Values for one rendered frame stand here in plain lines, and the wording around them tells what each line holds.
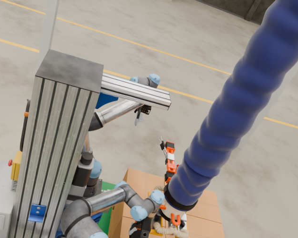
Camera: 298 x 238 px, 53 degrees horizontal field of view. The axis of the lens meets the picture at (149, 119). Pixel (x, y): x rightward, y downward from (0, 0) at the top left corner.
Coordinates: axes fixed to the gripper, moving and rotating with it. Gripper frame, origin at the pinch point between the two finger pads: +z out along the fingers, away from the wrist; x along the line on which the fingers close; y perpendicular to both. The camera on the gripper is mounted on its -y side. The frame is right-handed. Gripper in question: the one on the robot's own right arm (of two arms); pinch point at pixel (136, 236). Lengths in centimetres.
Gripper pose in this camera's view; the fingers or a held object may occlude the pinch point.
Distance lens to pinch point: 183.0
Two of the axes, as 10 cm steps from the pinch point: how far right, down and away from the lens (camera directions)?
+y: -0.1, -5.8, 8.2
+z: -3.4, 7.7, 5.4
